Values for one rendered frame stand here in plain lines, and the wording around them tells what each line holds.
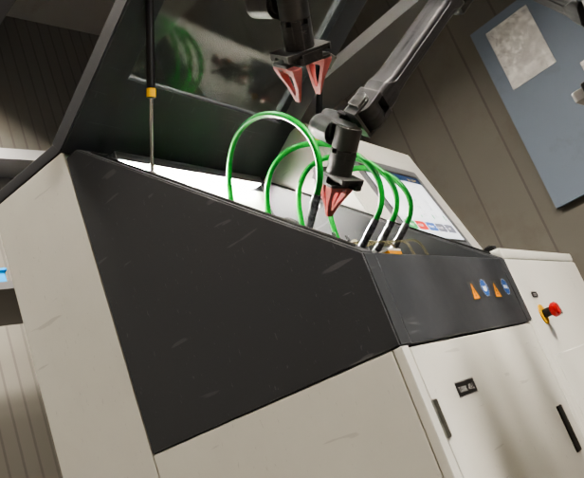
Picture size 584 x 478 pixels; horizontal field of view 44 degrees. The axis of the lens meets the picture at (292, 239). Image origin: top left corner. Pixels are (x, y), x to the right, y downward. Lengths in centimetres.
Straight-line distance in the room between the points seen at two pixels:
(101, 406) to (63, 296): 26
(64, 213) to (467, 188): 221
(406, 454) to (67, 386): 79
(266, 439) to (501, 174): 231
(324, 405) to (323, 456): 8
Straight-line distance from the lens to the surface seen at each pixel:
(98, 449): 158
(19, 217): 176
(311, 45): 138
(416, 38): 164
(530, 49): 335
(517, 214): 333
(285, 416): 125
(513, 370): 151
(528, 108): 331
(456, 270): 147
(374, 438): 117
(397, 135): 366
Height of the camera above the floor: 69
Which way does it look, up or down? 16 degrees up
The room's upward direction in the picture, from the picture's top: 21 degrees counter-clockwise
